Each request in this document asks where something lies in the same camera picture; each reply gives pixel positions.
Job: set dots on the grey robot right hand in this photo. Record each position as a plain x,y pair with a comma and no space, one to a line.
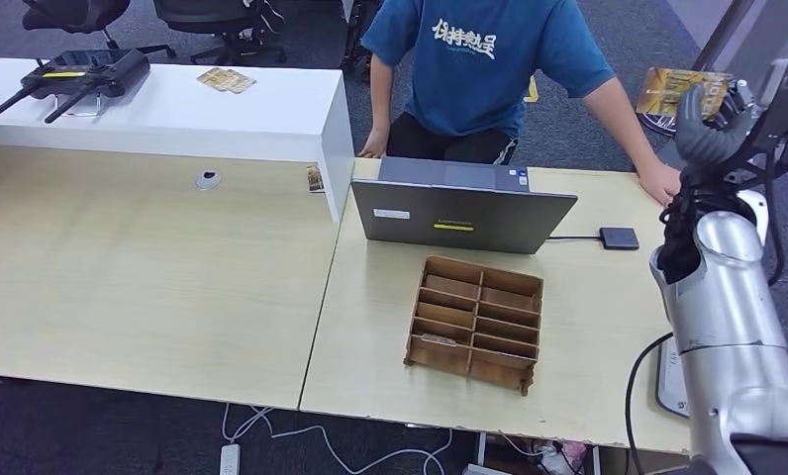
696,138

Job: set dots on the person's right hand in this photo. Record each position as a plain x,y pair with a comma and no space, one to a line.
374,144

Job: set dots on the person's left hand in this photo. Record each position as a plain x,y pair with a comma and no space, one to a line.
659,180

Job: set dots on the gold patterned ID card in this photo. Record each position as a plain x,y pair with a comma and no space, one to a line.
663,92

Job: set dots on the wooden compartment card organizer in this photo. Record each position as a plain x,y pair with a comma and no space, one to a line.
474,324

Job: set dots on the person's left forearm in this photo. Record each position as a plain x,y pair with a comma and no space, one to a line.
620,121

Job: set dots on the person's right forearm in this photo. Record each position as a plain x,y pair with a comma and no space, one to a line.
381,92

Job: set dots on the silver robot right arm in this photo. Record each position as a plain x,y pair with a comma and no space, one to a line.
728,314

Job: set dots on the small gold card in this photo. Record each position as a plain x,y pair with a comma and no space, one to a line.
314,180

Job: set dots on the person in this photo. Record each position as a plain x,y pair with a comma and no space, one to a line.
472,85

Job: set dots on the grey white card reader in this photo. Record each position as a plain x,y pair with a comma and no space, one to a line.
669,387

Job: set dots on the black square usb hub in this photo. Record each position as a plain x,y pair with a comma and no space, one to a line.
619,238

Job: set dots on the grey laptop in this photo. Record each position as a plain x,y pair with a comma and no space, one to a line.
458,216

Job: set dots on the grey kiosk panel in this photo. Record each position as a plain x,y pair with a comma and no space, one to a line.
781,26

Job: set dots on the small yellow object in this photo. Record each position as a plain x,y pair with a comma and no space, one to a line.
531,92

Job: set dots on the white desk shelf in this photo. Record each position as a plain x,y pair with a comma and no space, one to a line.
171,118

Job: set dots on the black office chair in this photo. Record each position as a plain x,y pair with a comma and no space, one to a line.
204,16
72,13

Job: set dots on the black remote controller with antennas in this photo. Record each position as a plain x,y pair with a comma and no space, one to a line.
95,69

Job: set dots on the pink white plastic bag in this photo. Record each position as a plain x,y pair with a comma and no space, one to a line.
564,456

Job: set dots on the white table leg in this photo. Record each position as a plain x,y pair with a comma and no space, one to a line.
481,449

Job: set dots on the white power strip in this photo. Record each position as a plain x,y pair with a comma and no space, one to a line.
230,459

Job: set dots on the black metal machine frame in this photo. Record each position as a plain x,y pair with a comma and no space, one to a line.
358,33

